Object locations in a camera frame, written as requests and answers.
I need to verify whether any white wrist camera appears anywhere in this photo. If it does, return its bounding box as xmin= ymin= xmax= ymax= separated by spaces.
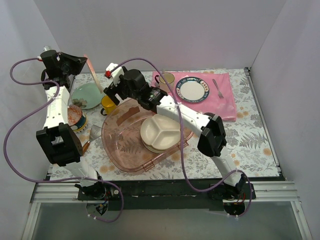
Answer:
xmin=43 ymin=45 xmax=52 ymax=52
xmin=105 ymin=63 xmax=124 ymax=86

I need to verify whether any pink transparent plastic bin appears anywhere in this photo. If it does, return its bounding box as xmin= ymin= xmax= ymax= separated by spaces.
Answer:
xmin=101 ymin=99 xmax=193 ymax=173

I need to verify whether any yellow mug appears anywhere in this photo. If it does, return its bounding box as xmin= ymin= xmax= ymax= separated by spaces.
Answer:
xmin=100 ymin=95 xmax=117 ymax=116

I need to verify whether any cream divided plate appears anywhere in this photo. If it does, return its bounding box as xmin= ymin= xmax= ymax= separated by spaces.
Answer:
xmin=140 ymin=114 xmax=181 ymax=151

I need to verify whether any wooden handled spatula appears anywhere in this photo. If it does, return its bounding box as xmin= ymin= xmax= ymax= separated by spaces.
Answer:
xmin=82 ymin=125 xmax=102 ymax=154

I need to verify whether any orange patterned bowl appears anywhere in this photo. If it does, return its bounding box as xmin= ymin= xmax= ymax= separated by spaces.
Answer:
xmin=67 ymin=105 xmax=83 ymax=126

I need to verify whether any silver fork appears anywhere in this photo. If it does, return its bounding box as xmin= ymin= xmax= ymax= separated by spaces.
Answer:
xmin=212 ymin=79 xmax=224 ymax=99

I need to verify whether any blue rimmed white plate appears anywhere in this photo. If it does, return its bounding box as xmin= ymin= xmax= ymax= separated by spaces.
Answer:
xmin=175 ymin=76 xmax=210 ymax=104

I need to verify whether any cream enamel mug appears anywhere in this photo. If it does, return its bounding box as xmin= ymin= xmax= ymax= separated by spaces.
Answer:
xmin=154 ymin=72 xmax=175 ymax=93

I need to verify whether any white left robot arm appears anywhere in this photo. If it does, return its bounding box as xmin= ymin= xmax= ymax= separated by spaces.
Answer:
xmin=36 ymin=48 xmax=107 ymax=200

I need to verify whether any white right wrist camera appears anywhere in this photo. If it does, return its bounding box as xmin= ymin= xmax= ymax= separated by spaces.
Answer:
xmin=105 ymin=63 xmax=124 ymax=86

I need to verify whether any cream yellow floral plate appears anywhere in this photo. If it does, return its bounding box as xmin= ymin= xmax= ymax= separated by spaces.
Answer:
xmin=142 ymin=141 xmax=165 ymax=154

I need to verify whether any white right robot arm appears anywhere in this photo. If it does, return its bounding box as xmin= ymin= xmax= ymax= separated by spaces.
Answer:
xmin=104 ymin=67 xmax=246 ymax=199

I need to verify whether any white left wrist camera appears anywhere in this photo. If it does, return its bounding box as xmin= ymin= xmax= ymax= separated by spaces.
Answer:
xmin=43 ymin=45 xmax=52 ymax=52

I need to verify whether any pink satin cloth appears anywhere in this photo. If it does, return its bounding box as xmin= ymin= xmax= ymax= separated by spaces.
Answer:
xmin=150 ymin=70 xmax=238 ymax=123

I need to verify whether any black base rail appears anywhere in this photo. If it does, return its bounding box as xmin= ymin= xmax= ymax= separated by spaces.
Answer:
xmin=37 ymin=175 xmax=285 ymax=211

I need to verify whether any floral tablecloth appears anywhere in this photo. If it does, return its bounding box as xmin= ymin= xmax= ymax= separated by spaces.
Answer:
xmin=83 ymin=69 xmax=280 ymax=181

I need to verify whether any pink cream floral plate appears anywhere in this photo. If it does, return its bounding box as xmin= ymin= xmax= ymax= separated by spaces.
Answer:
xmin=83 ymin=54 xmax=103 ymax=94

